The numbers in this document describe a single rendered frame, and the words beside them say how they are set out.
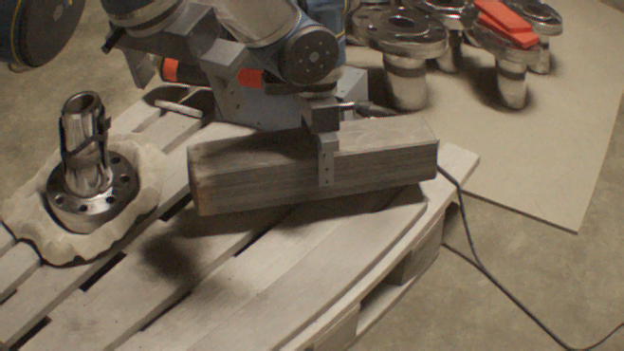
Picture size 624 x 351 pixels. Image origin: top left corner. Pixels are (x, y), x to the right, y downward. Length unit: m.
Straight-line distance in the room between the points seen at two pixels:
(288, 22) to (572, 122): 1.38
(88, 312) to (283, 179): 0.51
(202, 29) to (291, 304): 0.85
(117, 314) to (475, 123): 1.22
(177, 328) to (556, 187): 1.10
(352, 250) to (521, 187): 0.63
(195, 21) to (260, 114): 1.27
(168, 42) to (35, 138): 1.72
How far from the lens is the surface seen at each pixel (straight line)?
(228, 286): 1.81
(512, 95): 2.65
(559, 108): 2.76
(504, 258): 2.10
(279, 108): 2.18
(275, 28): 1.49
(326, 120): 1.83
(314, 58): 1.54
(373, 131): 1.95
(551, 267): 2.09
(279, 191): 1.90
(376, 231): 1.90
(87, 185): 1.96
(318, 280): 1.79
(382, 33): 2.42
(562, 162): 2.47
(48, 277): 1.85
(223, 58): 0.97
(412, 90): 2.54
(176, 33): 0.95
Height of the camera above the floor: 1.28
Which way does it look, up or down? 33 degrees down
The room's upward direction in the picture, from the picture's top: 1 degrees counter-clockwise
